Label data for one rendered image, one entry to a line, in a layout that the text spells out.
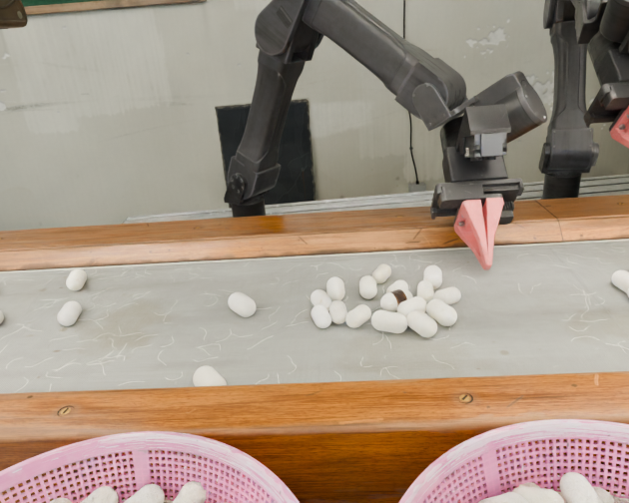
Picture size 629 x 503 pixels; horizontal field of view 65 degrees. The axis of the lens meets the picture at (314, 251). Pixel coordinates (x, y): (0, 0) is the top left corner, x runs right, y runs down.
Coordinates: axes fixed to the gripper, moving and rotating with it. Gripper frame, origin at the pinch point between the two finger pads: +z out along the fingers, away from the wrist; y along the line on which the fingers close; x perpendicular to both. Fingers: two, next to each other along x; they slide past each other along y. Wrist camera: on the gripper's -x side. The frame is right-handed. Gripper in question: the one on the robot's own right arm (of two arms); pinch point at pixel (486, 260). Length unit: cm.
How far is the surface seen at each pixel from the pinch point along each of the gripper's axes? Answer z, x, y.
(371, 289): 3.9, -2.5, -13.6
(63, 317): 6.2, -4.6, -47.3
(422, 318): 9.2, -7.6, -9.2
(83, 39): -164, 94, -130
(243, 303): 5.6, -4.7, -27.5
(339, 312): 7.5, -5.7, -17.2
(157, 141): -135, 132, -106
